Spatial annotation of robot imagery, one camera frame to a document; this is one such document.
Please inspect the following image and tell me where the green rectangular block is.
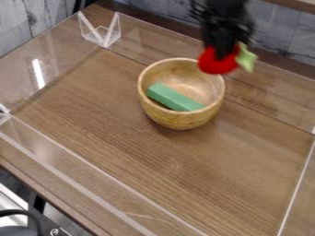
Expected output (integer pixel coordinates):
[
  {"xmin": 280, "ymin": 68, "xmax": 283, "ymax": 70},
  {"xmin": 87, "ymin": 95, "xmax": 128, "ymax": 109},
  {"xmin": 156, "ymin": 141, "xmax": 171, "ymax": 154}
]
[{"xmin": 147, "ymin": 83, "xmax": 204, "ymax": 112}]

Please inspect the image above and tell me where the clear acrylic tray wall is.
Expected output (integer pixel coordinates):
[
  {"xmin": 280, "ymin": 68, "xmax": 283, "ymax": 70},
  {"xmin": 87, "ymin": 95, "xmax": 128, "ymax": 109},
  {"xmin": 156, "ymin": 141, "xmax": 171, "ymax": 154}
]
[{"xmin": 0, "ymin": 9, "xmax": 315, "ymax": 236}]

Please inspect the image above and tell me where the black metal table frame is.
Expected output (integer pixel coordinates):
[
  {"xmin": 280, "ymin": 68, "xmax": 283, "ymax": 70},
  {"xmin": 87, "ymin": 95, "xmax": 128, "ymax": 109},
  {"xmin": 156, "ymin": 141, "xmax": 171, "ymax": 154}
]
[{"xmin": 25, "ymin": 192, "xmax": 79, "ymax": 236}]

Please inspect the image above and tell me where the clear acrylic corner bracket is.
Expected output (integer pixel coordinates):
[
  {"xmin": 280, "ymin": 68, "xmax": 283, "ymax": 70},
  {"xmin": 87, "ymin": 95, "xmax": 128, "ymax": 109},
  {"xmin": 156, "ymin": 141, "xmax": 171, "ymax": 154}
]
[{"xmin": 77, "ymin": 11, "xmax": 121, "ymax": 48}]

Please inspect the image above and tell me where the black cable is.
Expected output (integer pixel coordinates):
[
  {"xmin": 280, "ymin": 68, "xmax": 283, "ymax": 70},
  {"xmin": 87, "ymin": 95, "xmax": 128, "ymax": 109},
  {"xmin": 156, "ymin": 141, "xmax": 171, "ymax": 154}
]
[{"xmin": 0, "ymin": 208, "xmax": 41, "ymax": 236}]

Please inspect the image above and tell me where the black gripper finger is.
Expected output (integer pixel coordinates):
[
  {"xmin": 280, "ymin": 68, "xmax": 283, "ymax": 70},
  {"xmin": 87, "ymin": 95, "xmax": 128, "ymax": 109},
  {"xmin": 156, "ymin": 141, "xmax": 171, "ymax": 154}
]
[{"xmin": 202, "ymin": 26, "xmax": 239, "ymax": 60}]

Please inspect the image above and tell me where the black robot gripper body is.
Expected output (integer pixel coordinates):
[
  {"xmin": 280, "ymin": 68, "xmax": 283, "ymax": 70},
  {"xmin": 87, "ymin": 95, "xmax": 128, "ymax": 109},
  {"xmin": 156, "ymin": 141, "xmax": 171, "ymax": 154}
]
[{"xmin": 188, "ymin": 0, "xmax": 255, "ymax": 43}]

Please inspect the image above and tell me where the red fruit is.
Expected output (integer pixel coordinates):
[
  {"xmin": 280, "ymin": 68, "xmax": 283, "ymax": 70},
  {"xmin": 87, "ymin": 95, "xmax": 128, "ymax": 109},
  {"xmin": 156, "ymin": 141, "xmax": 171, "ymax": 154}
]
[{"xmin": 196, "ymin": 41, "xmax": 259, "ymax": 76}]

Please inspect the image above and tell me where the wooden bowl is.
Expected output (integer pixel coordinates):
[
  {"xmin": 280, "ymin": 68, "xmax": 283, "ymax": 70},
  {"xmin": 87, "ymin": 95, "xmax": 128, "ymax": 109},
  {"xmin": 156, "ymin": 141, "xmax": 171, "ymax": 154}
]
[{"xmin": 137, "ymin": 58, "xmax": 226, "ymax": 130}]

